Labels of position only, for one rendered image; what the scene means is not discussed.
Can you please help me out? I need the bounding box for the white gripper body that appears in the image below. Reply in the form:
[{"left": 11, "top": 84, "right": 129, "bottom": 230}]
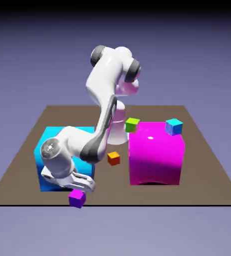
[{"left": 55, "top": 172, "right": 97, "bottom": 194}]

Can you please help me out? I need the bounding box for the small purple cube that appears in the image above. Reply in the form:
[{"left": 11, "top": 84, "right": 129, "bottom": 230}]
[{"left": 68, "top": 189, "right": 87, "bottom": 209}]

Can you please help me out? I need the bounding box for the small orange cube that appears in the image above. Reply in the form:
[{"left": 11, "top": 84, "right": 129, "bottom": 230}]
[{"left": 107, "top": 151, "right": 121, "bottom": 167}]

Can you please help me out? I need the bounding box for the small green cube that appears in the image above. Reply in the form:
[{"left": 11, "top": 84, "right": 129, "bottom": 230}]
[{"left": 125, "top": 117, "right": 141, "bottom": 134}]

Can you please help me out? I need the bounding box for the small cyan cube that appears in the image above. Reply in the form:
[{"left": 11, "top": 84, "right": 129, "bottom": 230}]
[{"left": 165, "top": 118, "right": 184, "bottom": 136}]

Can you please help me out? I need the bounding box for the large blue box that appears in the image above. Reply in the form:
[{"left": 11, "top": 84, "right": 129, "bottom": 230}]
[{"left": 33, "top": 126, "right": 96, "bottom": 192}]

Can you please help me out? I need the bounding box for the large magenta box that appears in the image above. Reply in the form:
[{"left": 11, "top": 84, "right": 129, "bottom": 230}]
[{"left": 128, "top": 122, "right": 186, "bottom": 186}]

